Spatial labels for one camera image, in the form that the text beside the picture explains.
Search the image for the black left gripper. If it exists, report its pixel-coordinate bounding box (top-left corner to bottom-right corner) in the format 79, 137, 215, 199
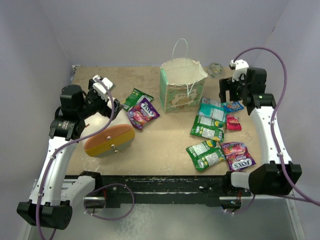
77, 79, 123, 120

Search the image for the blue M&M's candy packet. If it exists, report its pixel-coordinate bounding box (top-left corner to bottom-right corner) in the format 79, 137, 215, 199
222, 101, 244, 113

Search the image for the teal snack packet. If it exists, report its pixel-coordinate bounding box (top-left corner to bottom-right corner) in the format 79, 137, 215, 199
198, 97, 227, 124

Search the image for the red candy packet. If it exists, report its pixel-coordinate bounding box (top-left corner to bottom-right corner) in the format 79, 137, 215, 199
226, 114, 242, 131

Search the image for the green paper gift bag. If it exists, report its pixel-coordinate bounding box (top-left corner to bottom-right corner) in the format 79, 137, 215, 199
159, 38, 209, 114

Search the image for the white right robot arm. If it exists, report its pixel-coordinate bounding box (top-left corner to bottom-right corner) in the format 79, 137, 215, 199
219, 67, 302, 196

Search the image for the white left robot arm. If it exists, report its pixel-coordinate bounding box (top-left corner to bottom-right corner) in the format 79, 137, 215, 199
16, 82, 121, 230

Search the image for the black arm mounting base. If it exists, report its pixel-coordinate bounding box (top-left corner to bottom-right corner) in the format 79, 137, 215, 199
80, 171, 251, 209

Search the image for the purple Fox's bag left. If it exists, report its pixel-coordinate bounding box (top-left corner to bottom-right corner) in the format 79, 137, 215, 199
126, 97, 160, 130

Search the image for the purple fox's bag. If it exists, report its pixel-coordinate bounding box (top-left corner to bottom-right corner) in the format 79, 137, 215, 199
221, 142, 256, 172
126, 97, 160, 130

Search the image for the purple Fox's bag right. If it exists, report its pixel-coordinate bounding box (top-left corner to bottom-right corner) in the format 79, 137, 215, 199
221, 142, 256, 172

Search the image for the green snack packet left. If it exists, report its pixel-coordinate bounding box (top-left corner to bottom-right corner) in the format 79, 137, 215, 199
122, 88, 154, 112

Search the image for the green snack packet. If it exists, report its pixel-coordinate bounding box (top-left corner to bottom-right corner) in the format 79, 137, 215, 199
190, 115, 226, 143
185, 139, 226, 172
122, 88, 154, 112

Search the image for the clear tape roll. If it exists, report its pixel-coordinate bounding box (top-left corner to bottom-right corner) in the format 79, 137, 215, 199
208, 62, 224, 78

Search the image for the white orange toy drawer box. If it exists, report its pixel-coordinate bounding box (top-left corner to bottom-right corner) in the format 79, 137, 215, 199
79, 109, 135, 158

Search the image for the green snack packet upper right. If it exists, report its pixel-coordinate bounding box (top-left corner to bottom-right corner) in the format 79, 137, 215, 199
190, 115, 226, 143

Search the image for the green snack packet lower right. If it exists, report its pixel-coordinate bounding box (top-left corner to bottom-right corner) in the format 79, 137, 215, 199
185, 139, 226, 172

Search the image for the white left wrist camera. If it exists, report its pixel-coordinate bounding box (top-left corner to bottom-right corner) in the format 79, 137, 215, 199
88, 75, 116, 102

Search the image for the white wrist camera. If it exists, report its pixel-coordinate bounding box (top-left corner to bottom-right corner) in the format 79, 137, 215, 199
88, 75, 116, 102
229, 59, 249, 82

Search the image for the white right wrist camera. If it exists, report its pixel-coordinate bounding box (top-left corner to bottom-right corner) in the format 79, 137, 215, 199
229, 59, 249, 82

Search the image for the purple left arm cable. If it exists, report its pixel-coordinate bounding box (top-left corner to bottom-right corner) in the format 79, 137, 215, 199
35, 77, 116, 240

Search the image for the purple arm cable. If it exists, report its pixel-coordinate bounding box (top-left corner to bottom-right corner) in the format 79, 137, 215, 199
35, 77, 116, 240
233, 46, 320, 204

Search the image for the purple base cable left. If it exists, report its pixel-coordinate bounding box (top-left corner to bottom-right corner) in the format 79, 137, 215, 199
83, 183, 136, 221

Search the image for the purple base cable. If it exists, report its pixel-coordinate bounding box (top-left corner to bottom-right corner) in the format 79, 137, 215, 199
83, 183, 136, 221
223, 193, 256, 215

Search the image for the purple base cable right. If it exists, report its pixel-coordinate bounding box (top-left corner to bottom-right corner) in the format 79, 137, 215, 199
223, 193, 256, 215

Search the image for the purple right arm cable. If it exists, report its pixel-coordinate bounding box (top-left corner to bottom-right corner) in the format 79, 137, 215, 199
233, 46, 320, 204

